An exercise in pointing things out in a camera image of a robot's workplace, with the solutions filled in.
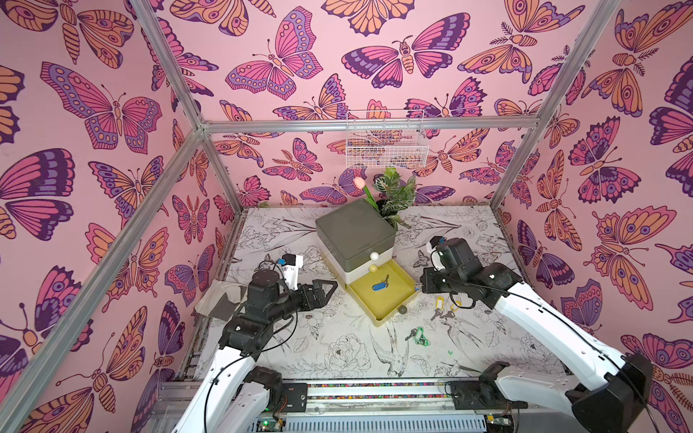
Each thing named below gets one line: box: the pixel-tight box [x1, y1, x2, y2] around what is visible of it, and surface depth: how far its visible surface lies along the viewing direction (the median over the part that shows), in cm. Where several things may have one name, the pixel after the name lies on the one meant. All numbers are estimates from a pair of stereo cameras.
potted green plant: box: [374, 166, 416, 231], surface depth 94 cm
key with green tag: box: [404, 326, 431, 347], surface depth 85 cm
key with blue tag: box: [371, 274, 390, 292], surface depth 97 cm
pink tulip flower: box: [352, 176, 379, 211], surface depth 92 cm
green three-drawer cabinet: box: [314, 198, 417, 311], surface depth 91 cm
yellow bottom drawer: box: [344, 259, 420, 327], surface depth 94 cm
